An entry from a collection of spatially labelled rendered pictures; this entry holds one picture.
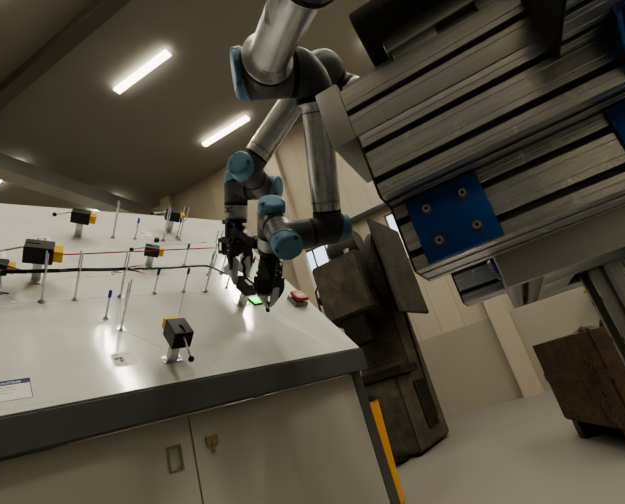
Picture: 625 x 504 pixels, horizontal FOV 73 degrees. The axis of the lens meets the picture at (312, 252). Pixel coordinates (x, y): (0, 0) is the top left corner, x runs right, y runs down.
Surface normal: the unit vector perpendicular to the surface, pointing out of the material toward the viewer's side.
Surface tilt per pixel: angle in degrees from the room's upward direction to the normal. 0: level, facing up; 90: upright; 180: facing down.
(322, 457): 90
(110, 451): 90
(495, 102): 90
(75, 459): 90
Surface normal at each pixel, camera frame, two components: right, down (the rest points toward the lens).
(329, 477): 0.61, -0.43
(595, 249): -0.44, -0.19
